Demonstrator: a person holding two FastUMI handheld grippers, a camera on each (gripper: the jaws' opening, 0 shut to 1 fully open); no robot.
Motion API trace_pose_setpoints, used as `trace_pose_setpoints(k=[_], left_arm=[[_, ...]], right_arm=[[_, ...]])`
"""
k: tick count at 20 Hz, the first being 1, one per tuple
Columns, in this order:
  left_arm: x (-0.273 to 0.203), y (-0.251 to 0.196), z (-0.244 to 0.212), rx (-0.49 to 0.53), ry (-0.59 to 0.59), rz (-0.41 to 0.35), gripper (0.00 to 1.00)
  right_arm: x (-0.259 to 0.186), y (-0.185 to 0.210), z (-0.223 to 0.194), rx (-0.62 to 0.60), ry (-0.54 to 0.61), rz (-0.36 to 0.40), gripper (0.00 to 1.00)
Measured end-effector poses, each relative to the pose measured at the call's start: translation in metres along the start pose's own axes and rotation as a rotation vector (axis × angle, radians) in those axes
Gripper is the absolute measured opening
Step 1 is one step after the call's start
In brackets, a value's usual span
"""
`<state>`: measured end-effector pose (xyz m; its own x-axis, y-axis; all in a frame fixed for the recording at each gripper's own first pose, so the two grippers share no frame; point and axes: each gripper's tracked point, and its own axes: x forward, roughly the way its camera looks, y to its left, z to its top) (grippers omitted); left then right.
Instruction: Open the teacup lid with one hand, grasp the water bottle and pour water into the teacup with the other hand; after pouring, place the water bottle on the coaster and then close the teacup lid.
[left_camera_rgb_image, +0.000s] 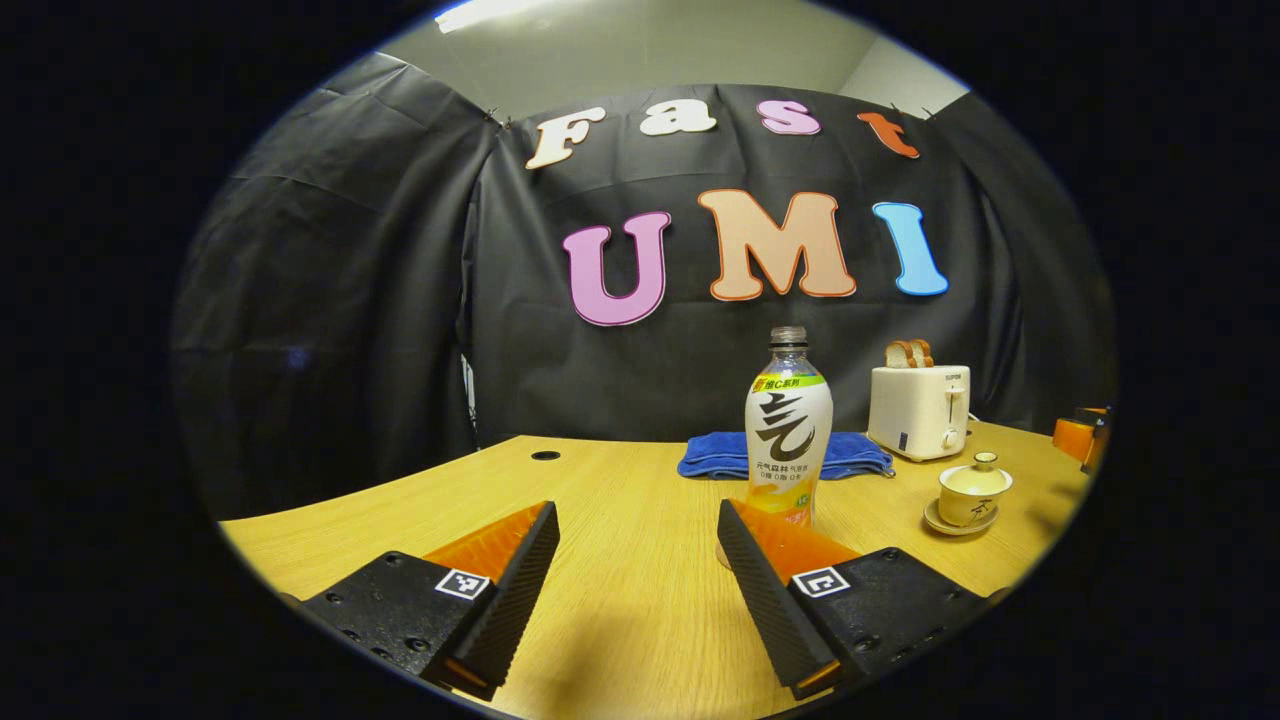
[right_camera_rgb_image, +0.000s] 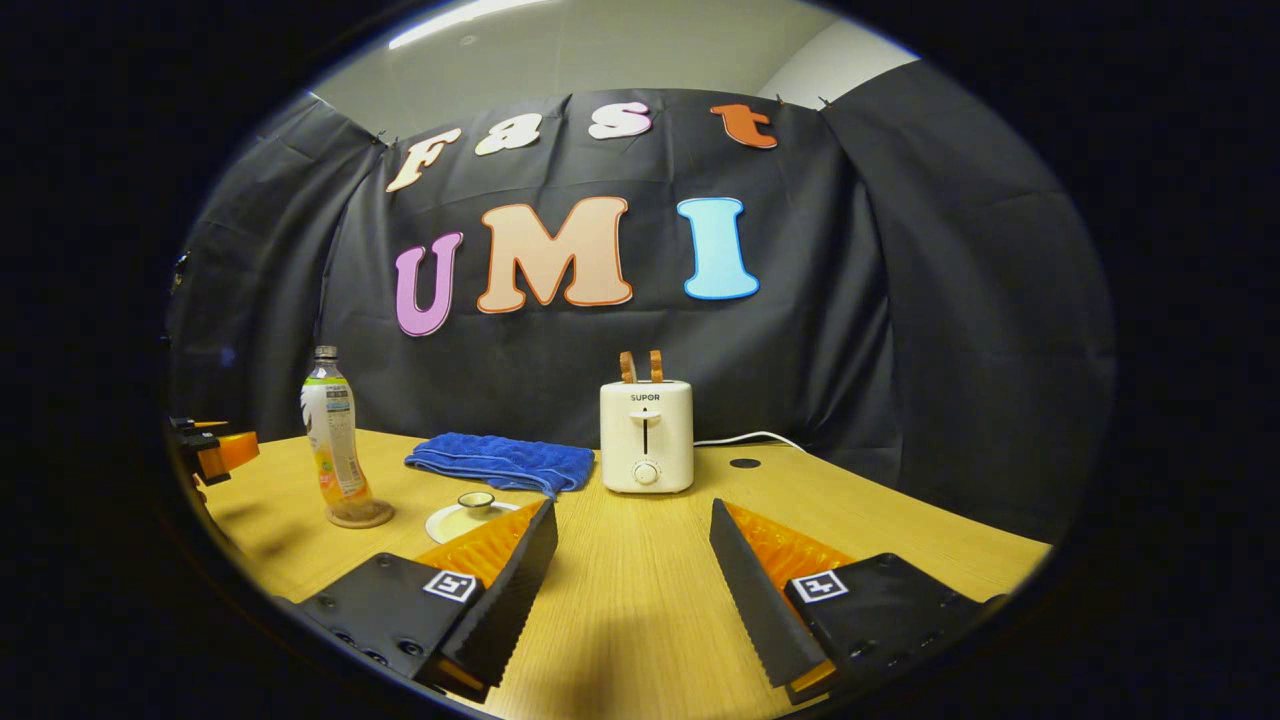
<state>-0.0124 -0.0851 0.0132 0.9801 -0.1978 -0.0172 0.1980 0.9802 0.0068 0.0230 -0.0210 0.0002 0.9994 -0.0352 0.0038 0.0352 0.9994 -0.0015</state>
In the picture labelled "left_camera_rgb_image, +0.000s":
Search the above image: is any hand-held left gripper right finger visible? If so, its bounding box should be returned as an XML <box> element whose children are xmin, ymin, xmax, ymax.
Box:
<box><xmin>716</xmin><ymin>498</ymin><xmax>991</xmax><ymax>703</ymax></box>

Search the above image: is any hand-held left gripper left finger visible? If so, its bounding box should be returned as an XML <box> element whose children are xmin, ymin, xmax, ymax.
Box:
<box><xmin>300</xmin><ymin>500</ymin><xmax>562</xmax><ymax>703</ymax></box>

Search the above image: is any cream teacup lid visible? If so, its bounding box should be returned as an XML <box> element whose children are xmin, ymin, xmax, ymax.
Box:
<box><xmin>940</xmin><ymin>452</ymin><xmax>1014</xmax><ymax>498</ymax></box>

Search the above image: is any white label water bottle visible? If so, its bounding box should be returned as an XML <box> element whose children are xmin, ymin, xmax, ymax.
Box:
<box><xmin>743</xmin><ymin>326</ymin><xmax>835</xmax><ymax>531</ymax></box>

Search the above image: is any blue towel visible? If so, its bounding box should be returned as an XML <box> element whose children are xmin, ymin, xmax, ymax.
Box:
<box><xmin>677</xmin><ymin>431</ymin><xmax>896</xmax><ymax>481</ymax></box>

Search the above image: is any cream toaster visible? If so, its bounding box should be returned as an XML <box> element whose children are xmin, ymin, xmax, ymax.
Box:
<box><xmin>868</xmin><ymin>365</ymin><xmax>971</xmax><ymax>463</ymax></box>

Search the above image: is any cream saucer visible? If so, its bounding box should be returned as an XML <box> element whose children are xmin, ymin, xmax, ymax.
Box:
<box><xmin>923</xmin><ymin>498</ymin><xmax>999</xmax><ymax>537</ymax></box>

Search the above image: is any black backdrop cloth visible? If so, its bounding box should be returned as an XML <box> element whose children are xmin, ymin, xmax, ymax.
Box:
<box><xmin>170</xmin><ymin>52</ymin><xmax>1119</xmax><ymax>521</ymax></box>

